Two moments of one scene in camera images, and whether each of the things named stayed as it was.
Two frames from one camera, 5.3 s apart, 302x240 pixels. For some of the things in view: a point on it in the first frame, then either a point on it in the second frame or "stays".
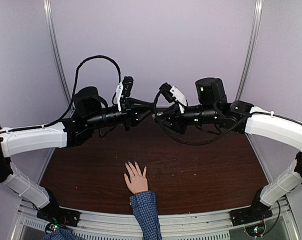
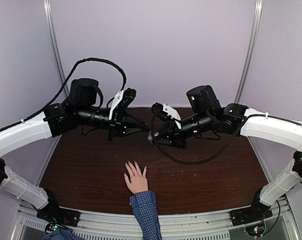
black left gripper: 130,113 -> 118,119
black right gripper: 173,112 -> 172,132
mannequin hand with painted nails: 137,183 stays
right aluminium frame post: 258,6 stays
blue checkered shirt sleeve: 145,208 stays
